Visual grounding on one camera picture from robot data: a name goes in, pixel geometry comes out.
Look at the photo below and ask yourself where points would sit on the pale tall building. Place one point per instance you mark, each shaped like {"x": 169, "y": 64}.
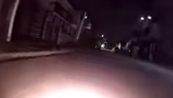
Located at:
{"x": 147, "y": 38}

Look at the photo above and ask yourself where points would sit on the building with fence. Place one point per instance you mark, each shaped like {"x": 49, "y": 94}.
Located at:
{"x": 55, "y": 22}

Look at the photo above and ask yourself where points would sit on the pale concrete kerb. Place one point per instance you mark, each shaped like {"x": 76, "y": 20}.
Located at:
{"x": 22, "y": 54}

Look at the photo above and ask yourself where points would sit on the dark asphalt road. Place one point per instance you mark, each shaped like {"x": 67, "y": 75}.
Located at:
{"x": 103, "y": 75}

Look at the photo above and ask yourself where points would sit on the pale leaning pole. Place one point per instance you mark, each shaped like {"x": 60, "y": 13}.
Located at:
{"x": 12, "y": 19}

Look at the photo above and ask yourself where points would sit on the street lamp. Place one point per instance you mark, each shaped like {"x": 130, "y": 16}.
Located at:
{"x": 142, "y": 18}

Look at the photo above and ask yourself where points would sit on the thin pale pole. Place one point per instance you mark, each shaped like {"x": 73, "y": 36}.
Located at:
{"x": 80, "y": 28}

